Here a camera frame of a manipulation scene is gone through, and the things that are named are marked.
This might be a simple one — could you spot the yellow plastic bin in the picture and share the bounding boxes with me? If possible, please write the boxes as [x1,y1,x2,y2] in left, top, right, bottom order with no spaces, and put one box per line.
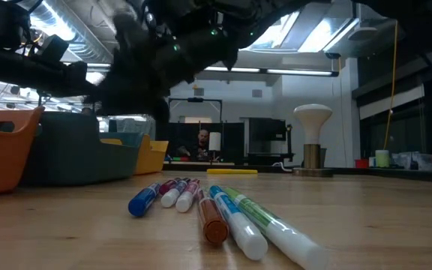
[101,134,170,176]

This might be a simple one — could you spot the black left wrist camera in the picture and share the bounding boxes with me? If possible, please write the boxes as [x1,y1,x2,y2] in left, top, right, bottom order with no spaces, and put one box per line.
[35,34,70,63]

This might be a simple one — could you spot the black aluminium table frame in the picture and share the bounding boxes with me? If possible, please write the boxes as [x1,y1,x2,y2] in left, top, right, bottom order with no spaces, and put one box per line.
[162,160,432,185]

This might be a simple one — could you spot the thin yellow highlighter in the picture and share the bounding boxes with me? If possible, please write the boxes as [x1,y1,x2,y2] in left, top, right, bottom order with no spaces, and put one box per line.
[205,168,259,176]

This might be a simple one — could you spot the dark green plastic bin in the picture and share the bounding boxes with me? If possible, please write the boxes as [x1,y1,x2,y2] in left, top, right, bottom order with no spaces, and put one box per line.
[20,111,144,188]

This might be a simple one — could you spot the dark blue marker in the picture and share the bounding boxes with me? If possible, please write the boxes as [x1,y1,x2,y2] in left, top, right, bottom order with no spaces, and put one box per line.
[127,182,164,218]

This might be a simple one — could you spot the white marker purple label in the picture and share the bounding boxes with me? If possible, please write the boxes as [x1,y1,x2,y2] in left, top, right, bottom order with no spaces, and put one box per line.
[160,178,191,209]

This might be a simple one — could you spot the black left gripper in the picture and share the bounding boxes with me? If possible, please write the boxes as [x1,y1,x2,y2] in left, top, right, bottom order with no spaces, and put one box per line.
[0,49,97,98]

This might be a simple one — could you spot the black cabinet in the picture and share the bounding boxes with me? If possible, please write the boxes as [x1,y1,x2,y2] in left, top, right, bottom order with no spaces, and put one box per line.
[246,117,295,166]

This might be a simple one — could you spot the person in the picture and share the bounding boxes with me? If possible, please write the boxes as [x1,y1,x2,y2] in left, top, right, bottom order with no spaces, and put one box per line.
[176,129,221,162]

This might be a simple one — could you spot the black partition screen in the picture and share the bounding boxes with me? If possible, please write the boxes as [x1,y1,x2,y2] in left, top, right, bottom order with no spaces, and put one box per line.
[154,121,245,164]

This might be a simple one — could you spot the orange plastic bin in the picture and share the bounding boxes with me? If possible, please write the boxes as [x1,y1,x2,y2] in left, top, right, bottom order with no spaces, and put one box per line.
[0,106,47,197]

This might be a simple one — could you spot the brown marker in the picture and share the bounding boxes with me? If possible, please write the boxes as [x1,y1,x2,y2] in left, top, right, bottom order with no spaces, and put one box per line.
[196,188,230,247]

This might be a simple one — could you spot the magenta marker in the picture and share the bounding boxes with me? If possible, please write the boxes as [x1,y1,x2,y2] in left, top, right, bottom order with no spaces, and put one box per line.
[158,177,182,195]

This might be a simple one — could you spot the white marker green cap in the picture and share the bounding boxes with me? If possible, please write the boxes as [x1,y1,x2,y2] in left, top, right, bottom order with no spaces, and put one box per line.
[223,186,332,270]

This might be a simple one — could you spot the light green cup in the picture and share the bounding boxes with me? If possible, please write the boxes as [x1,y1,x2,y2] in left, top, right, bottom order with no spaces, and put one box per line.
[374,149,391,169]

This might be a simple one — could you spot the white marker pink label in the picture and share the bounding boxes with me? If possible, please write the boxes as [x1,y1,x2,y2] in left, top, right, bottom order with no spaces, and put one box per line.
[175,178,201,214]

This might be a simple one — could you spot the white marker light blue cap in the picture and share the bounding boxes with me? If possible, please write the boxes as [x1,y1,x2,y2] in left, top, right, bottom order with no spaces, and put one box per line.
[208,184,269,262]

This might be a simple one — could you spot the white lamp cable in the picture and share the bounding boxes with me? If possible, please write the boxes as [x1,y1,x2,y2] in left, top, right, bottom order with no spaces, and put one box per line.
[271,161,296,173]

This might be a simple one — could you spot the white mushroom lamp brass base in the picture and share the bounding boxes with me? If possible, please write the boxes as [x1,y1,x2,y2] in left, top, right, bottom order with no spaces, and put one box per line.
[292,103,334,178]

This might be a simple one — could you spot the long LED light bar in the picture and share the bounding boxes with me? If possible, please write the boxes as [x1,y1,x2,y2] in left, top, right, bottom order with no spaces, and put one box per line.
[86,62,340,78]

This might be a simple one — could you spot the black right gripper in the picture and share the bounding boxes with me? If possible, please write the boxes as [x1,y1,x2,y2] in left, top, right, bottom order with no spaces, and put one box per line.
[83,13,188,133]

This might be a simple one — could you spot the clear plastic bags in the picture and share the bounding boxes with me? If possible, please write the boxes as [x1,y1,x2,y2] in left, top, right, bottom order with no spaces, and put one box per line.
[390,151,432,173]

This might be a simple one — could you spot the black frame with camera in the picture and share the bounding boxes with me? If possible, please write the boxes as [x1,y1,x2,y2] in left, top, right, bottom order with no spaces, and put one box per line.
[167,97,224,125]

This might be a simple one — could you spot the white cylindrical lamp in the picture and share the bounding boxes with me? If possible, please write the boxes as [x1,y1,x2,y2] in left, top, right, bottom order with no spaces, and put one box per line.
[207,131,223,163]

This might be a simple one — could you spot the yellow hanging cable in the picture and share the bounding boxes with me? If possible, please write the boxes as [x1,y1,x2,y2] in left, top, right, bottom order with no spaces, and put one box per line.
[382,20,399,151]

